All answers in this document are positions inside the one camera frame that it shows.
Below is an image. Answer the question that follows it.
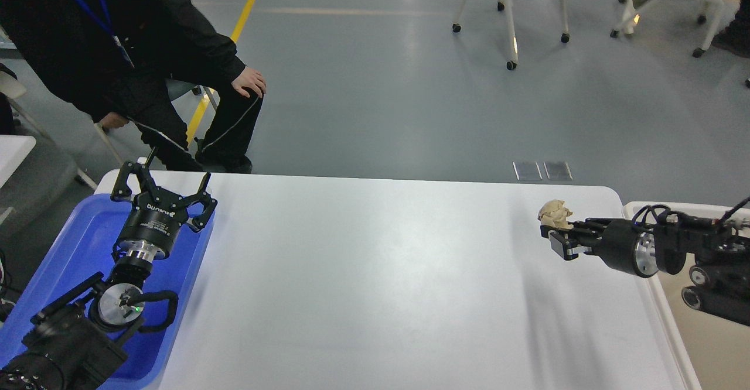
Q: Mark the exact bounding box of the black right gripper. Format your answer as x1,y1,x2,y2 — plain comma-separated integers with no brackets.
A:
540,218,659,278

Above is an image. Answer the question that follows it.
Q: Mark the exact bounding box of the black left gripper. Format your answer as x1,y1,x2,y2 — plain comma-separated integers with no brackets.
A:
110,148,218,259

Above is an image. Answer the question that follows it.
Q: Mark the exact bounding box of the beige paper ball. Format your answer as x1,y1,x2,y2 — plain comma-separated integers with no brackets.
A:
537,200,573,230

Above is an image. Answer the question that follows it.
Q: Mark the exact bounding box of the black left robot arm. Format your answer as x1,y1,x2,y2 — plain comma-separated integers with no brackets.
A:
2,155,217,389

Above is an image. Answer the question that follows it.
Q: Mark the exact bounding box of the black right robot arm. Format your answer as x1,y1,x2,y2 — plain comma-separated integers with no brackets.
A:
537,200,749,326

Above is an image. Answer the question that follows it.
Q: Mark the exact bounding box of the right metal floor plate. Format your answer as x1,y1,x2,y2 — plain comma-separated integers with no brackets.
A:
543,161,573,182

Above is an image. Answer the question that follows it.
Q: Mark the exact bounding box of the metal floor plate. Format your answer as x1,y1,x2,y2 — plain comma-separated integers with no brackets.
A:
543,161,573,182
513,161,542,181

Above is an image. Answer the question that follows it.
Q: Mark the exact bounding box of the left metal floor plate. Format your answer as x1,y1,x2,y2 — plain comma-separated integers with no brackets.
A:
513,161,542,181

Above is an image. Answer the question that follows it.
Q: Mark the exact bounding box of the blue plastic tray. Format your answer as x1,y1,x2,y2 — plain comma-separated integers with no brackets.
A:
1,194,214,389

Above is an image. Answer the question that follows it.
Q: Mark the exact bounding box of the white chair under person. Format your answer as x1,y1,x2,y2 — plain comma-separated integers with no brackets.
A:
94,80,218,164

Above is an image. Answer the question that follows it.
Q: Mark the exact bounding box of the white side table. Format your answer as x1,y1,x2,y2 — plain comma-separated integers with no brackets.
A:
1,134,36,187

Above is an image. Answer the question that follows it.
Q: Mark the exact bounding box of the seated person in black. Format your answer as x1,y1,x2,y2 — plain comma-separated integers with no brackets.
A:
2,0,266,174

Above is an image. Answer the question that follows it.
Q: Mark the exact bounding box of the beige plastic bin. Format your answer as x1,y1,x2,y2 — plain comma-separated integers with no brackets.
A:
622,201,750,390

